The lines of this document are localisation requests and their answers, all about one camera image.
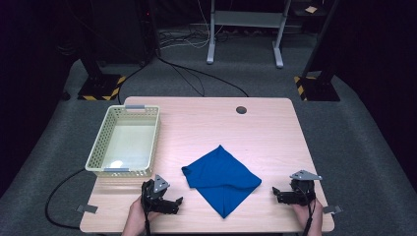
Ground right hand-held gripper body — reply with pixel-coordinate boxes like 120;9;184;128
277;169;324;207

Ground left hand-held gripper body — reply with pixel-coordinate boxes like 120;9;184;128
141;174;172;214

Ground blue t-shirt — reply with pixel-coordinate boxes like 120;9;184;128
181;144;263;219

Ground person's right hand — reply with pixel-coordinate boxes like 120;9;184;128
292;198;325;236

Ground person's left hand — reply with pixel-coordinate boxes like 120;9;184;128
121;196;161;236

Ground grey tape piece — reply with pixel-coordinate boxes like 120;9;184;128
322;205;343;215
76;204;99;214

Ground cream plastic basket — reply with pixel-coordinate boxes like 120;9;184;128
85;104;161;179

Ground black stand with striped base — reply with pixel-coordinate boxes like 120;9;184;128
77;0;128;102
293;0;341;102

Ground black cabinet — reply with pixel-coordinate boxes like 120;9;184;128
89;0;162;67

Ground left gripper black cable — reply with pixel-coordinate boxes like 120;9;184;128
143;209;152;236

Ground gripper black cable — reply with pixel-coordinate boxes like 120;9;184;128
143;209;152;236
301;188;315;236

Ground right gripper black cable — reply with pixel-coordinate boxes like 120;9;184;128
301;188;315;236

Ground black floor cable loop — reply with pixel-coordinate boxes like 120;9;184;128
44;167;87;230

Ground thin black floor cable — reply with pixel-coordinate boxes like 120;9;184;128
169;63;207;97

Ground curved black floor cable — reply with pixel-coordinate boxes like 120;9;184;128
116;62;150;105

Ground long black floor cable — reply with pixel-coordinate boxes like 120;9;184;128
156;56;250;98

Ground white floor cables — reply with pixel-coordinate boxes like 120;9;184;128
159;0;211;50

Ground white metal desk frame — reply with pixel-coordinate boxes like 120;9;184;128
206;0;293;69

